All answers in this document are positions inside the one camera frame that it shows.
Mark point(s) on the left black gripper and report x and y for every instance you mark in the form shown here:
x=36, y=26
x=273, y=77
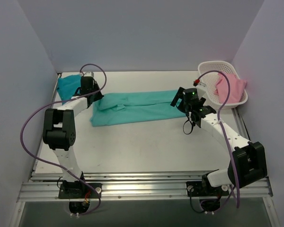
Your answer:
x=86, y=83

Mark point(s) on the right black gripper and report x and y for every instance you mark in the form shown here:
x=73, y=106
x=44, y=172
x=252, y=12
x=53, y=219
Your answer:
x=178, y=100

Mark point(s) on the mint green t shirt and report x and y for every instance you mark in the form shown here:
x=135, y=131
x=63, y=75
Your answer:
x=122, y=108

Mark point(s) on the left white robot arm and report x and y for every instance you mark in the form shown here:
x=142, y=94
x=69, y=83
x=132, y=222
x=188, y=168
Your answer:
x=59, y=131

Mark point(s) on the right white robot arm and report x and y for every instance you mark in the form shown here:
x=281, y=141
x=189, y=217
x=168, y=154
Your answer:
x=248, y=159

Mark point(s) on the folded teal t shirt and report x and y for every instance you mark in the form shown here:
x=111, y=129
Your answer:
x=66, y=87

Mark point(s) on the white perforated plastic basket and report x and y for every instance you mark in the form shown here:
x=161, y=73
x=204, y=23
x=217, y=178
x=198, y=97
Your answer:
x=210, y=79

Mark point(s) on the pink t shirt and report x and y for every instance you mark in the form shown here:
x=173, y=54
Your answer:
x=237, y=87

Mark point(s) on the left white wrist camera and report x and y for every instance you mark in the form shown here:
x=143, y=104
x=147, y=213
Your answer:
x=88, y=73

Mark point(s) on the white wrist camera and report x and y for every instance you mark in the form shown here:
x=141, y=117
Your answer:
x=200, y=85
x=88, y=73

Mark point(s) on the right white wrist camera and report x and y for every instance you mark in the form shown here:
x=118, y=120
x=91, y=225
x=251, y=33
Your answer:
x=200, y=85

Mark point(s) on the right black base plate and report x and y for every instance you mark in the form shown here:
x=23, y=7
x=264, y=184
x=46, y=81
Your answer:
x=198, y=189

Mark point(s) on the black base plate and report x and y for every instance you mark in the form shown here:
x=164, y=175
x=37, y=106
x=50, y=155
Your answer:
x=198, y=189
x=77, y=190

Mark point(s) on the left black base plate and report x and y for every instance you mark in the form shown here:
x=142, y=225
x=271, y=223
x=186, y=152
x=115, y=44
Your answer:
x=77, y=190

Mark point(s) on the aluminium rail frame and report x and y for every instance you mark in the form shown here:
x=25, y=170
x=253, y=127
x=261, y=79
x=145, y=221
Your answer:
x=143, y=168

